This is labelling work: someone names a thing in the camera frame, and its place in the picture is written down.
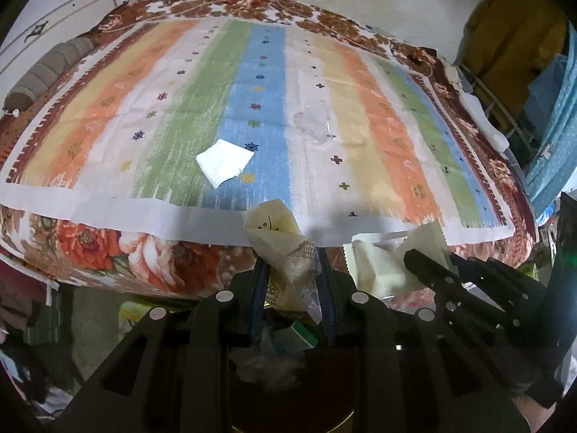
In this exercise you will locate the clear thin plastic film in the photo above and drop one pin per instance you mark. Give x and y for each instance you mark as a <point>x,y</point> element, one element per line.
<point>313,122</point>

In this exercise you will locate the white green medicine box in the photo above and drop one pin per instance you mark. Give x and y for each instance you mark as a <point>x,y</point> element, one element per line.
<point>295,338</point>

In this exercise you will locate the blue dotted cloth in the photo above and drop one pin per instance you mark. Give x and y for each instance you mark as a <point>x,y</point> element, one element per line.
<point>551,109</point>

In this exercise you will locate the yellow hanging cloth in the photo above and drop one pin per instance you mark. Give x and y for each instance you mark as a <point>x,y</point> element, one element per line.
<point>509,44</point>

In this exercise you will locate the pale yellow paper wrapper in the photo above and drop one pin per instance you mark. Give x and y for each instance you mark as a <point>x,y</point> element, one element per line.
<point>294,260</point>

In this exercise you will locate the green floral floor mat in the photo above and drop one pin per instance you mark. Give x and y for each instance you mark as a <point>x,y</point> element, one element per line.
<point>129,314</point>

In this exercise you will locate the white paper sheet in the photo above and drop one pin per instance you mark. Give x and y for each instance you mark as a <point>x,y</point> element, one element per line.
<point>223,161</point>

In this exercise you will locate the striped colourful bed sheet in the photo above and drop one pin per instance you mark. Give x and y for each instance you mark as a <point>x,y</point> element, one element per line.
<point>115,146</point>

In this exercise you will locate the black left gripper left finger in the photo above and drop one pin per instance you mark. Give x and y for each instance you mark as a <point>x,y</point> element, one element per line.
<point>226,328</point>

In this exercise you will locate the black gold-rimmed trash bin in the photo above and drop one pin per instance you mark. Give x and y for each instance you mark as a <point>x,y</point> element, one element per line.
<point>272,391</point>

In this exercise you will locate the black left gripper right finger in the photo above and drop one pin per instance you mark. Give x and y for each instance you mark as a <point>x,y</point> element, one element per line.
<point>362,355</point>

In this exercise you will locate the grey rolled bolster pillow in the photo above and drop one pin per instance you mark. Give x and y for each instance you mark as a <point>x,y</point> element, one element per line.
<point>45,73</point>

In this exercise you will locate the cream paper with zigzag edge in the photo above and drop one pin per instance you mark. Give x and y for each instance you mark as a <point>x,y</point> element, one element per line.
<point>375,261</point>

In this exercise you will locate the white headboard panel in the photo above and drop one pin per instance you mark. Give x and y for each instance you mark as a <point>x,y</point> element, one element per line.
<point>59,25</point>

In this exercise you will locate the floral brown blanket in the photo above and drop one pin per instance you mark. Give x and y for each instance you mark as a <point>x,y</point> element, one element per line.
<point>143,263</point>

